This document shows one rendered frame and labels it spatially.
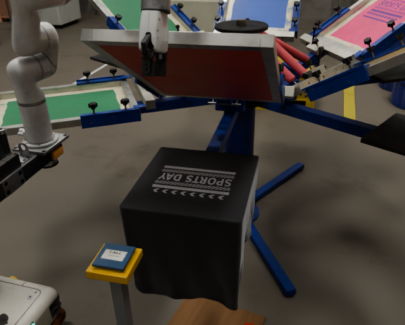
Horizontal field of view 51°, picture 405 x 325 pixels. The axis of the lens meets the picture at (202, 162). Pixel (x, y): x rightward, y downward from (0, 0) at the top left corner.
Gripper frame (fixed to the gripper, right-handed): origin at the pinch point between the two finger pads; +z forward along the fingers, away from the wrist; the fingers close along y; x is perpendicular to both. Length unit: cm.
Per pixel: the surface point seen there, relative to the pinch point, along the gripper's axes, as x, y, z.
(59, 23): -468, -717, -77
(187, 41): 4.5, -14.5, -9.0
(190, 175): -3, -52, 41
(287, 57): 28, -140, -9
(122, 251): -10, -4, 53
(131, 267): -6, 0, 56
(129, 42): -13.1, -14.6, -8.1
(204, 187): 5, -45, 43
